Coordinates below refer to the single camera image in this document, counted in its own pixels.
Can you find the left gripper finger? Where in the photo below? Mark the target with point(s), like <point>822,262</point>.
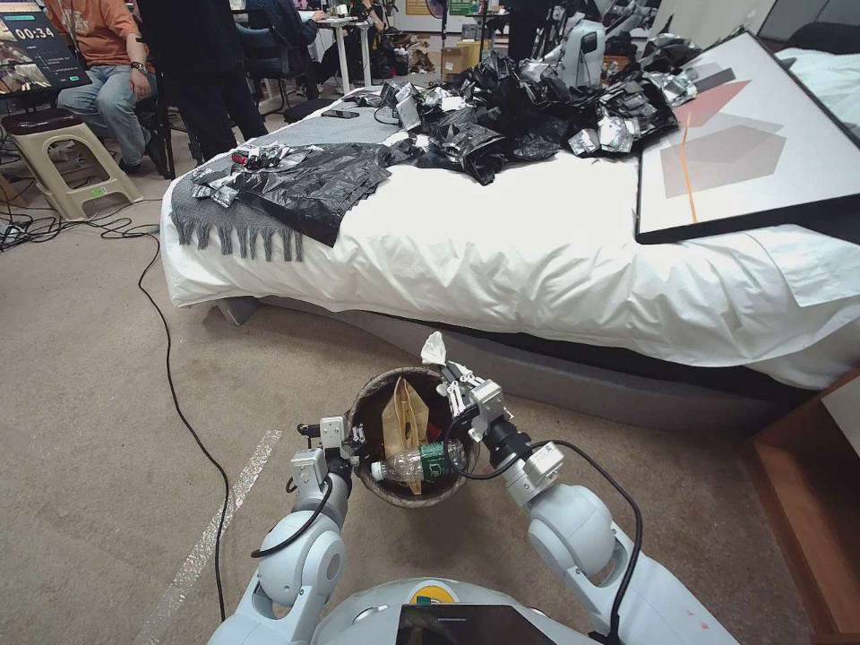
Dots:
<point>363,440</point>
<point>350,435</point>

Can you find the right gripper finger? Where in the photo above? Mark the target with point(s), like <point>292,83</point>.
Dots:
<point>453,398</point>
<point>468,378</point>

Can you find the white tissue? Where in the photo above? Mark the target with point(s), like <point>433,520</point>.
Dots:
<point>433,348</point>

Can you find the brown woven trash bin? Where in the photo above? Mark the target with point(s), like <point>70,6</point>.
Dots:
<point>403,494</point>

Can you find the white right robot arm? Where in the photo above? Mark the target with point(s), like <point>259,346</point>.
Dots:
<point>571,531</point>

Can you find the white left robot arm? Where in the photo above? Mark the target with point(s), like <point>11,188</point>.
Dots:
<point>302,551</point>

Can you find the white floor tape strip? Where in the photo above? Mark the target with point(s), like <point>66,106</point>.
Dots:
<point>215,510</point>

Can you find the flat black trash bag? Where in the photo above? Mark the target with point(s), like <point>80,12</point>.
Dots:
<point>316,185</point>

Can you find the brown paper bag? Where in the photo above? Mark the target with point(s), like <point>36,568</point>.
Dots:
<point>403,420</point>

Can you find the clear green-label plastic bottle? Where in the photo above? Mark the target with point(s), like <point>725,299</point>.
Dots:
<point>420,463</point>

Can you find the grey bed base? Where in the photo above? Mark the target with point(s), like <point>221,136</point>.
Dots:
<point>605,386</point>

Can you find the white bed duvet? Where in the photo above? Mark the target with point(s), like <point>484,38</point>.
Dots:
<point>537,255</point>

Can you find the white robot front shell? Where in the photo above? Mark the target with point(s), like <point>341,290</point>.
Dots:
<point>484,615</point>

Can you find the grey fringed throw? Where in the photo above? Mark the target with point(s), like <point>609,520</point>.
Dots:
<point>222,215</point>

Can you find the pile of black bags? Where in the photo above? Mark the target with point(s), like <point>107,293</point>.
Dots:
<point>531,114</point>

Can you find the silver foil wrappers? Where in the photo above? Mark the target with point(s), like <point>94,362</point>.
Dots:
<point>248,171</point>

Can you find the black smartphone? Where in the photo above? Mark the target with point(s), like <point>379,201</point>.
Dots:
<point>340,113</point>

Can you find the small red item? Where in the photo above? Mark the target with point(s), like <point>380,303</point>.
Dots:
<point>238,158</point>

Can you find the thin orange stick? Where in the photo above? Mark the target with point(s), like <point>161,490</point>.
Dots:
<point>688,168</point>

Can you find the brown wooden nightstand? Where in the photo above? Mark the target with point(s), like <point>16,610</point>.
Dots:
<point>806,497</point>

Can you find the cardboard box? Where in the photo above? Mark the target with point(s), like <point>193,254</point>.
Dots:
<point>460,59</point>

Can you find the grey background robot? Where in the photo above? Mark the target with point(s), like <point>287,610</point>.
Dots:
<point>578,50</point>

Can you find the white desk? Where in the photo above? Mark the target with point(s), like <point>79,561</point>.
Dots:
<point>346,47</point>

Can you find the black framed abstract picture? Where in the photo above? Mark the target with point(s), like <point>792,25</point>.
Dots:
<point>732,141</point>

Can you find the dark office chair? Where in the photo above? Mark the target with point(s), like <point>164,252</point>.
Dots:
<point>275,64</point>

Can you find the beige plastic stool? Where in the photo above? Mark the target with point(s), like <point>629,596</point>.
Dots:
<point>60,164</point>

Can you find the person at desk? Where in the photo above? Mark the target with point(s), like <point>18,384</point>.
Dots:
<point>282,27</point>

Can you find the standing person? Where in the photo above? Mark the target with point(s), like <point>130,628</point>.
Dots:
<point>195,67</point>

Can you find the seated person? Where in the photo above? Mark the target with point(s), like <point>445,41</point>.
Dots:
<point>101,74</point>

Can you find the timer display screen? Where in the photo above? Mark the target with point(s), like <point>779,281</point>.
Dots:
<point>33,47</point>

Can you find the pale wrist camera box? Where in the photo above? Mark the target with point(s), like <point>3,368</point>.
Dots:
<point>332,430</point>
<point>489,399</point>

